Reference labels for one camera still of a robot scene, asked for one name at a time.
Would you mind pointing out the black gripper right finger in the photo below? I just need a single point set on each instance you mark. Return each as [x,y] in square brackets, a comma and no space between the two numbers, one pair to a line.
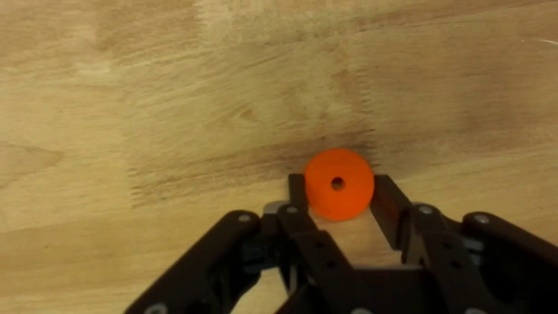
[442,251]

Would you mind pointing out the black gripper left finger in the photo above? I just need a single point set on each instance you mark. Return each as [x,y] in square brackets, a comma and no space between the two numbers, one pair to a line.
[233,263]

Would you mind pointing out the orange disk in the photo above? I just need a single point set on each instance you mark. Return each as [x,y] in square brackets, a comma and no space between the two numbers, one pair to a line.
[350,202]

